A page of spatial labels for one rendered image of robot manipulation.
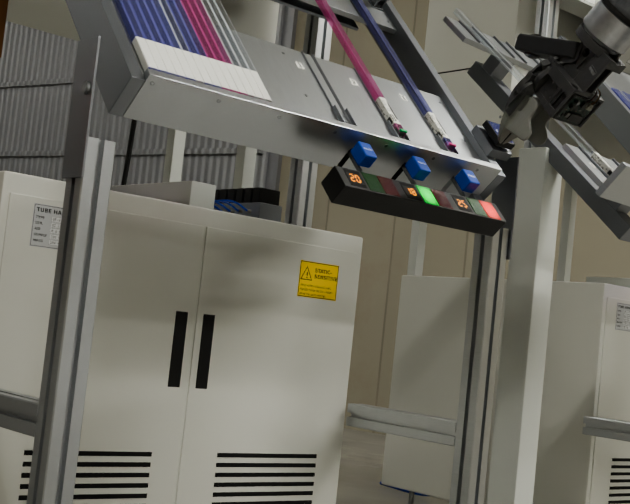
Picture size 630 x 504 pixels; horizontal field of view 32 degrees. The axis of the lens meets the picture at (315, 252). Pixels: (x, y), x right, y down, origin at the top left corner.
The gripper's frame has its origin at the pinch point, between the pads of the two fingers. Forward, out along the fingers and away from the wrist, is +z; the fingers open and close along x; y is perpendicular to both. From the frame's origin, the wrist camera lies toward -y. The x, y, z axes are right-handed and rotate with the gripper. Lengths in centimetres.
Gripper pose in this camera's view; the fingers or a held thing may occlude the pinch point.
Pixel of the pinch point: (503, 133)
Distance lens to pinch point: 169.2
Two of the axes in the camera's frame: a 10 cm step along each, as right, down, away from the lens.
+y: 3.7, 7.3, -5.7
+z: -5.5, 6.7, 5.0
